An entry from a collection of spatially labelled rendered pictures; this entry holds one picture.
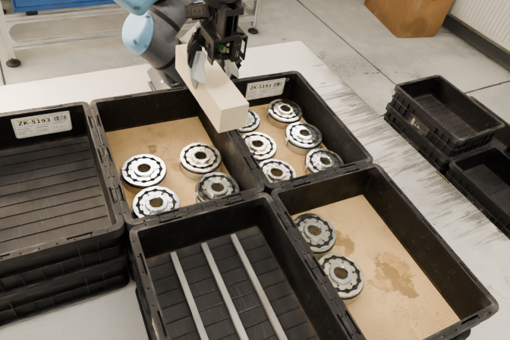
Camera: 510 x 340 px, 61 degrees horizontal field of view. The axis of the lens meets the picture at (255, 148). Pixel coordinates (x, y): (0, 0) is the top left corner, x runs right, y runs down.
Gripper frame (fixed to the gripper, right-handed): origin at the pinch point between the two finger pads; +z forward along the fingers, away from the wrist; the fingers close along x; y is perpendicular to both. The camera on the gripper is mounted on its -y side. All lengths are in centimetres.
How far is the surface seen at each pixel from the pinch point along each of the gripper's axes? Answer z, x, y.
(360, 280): 23, 16, 45
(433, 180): 39, 71, 21
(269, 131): 25.8, 22.9, -4.6
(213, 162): 22.9, 1.4, 3.5
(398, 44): 109, 240, -140
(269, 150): 22.8, 17.0, 4.7
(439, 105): 60, 137, -25
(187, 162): 23.0, -4.4, 1.1
